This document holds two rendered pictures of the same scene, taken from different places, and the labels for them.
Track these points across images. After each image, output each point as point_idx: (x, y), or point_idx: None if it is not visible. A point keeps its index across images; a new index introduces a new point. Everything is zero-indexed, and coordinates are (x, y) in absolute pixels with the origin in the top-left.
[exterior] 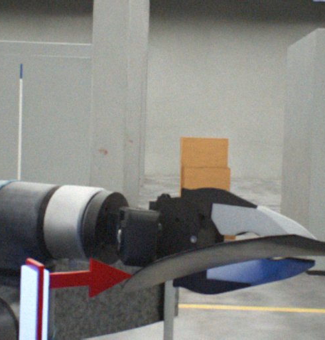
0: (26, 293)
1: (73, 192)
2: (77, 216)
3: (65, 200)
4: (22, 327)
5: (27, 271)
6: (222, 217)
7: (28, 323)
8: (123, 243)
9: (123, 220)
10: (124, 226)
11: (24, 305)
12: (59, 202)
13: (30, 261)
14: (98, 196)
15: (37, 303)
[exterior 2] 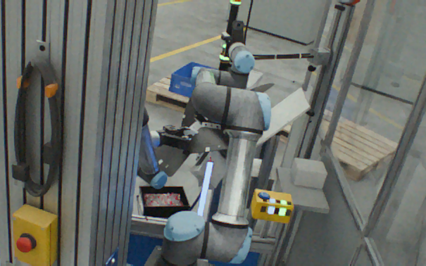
0: (210, 165)
1: (154, 134)
2: (159, 140)
3: (155, 137)
4: (208, 169)
5: (210, 162)
6: (185, 132)
7: (210, 169)
8: (185, 146)
9: (178, 141)
10: (185, 143)
11: (209, 167)
12: (153, 138)
13: (209, 161)
14: (159, 134)
15: (212, 166)
